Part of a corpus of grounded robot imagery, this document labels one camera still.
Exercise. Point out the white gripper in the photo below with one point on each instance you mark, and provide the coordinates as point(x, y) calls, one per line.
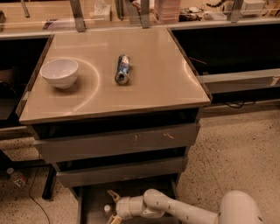
point(123, 206)

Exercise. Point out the clear plastic water bottle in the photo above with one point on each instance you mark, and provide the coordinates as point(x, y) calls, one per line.
point(108, 210)

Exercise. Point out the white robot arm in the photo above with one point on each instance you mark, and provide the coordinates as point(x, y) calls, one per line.
point(236, 207)

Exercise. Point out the grey open bottom drawer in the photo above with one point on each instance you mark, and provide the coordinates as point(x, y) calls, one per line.
point(93, 198)

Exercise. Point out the grey middle drawer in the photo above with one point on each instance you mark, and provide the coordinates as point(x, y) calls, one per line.
point(122, 172)

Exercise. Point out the grey drawer cabinet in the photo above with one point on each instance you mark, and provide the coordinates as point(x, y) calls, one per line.
point(162, 91)

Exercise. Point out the small bottle on floor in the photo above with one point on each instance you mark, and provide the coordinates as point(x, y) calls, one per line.
point(17, 177)

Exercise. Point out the grey top drawer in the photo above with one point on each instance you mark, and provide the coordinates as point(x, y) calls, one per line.
point(69, 148)

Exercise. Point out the black table leg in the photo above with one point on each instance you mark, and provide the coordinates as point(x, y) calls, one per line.
point(47, 192)

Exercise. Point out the blue crushed soda can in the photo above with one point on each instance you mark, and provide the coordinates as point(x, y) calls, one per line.
point(122, 75)

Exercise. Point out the white ceramic bowl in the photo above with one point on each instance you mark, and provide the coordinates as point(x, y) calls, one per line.
point(60, 73)

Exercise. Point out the white box on shelf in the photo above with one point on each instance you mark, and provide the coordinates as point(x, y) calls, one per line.
point(102, 11)

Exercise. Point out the pink plastic container stack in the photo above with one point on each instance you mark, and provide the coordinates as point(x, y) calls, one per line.
point(167, 11)

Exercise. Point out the grey metal side rail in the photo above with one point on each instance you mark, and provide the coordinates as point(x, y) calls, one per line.
point(242, 81)

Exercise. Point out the grey metal upright post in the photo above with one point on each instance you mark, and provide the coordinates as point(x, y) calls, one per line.
point(145, 13)
point(77, 15)

